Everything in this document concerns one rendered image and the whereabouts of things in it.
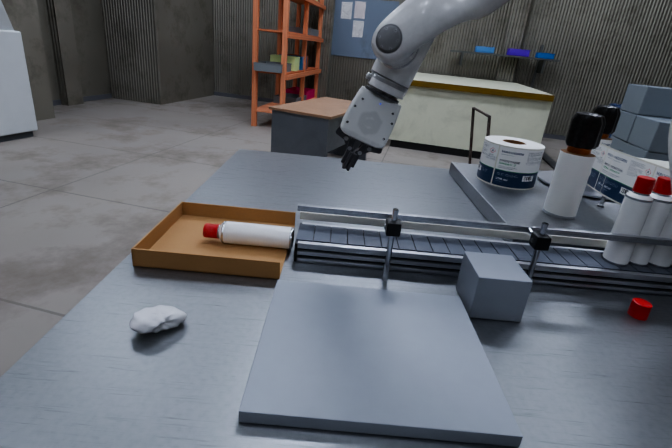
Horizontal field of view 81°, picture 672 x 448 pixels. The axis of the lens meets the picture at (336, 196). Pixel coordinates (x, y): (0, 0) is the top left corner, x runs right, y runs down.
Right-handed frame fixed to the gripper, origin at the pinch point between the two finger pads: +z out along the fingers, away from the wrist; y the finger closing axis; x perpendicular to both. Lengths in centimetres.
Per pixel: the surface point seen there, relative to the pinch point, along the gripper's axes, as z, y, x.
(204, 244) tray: 31.9, -21.4, -2.3
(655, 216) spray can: -18, 65, -2
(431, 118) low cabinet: 13, 135, 468
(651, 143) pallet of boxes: -62, 263, 262
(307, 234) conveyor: 19.5, -1.1, -1.5
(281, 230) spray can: 21.3, -6.8, -1.2
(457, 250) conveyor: 7.9, 31.0, -2.4
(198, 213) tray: 33.4, -27.8, 12.5
